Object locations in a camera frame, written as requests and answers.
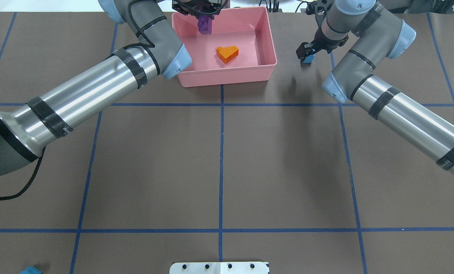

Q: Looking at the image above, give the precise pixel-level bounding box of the small blue block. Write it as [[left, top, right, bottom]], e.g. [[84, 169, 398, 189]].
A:
[[301, 54, 315, 65]]

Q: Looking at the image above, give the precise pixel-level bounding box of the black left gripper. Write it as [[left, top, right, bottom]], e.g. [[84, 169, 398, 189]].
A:
[[172, 0, 229, 17]]

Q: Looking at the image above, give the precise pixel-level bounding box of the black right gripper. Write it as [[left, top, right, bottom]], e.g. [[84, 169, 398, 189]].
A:
[[296, 32, 349, 59]]

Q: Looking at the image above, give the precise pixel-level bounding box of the orange block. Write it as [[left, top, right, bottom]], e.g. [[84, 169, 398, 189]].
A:
[[216, 46, 239, 64]]

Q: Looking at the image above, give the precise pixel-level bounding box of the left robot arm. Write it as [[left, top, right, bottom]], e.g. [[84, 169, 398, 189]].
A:
[[0, 0, 192, 176]]

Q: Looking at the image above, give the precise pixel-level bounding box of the pink plastic box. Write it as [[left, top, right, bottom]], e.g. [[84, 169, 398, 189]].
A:
[[171, 6, 277, 88]]

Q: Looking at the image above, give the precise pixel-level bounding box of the purple block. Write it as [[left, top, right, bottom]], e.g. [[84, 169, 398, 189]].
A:
[[197, 14, 213, 35]]

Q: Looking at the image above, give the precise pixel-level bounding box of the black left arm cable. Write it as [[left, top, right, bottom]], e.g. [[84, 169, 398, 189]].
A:
[[0, 147, 46, 201]]

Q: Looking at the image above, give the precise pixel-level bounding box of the long blue block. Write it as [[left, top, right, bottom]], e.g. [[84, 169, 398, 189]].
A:
[[20, 266, 42, 274]]

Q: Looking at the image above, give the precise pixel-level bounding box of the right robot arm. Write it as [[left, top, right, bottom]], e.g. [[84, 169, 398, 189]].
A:
[[296, 0, 454, 176]]

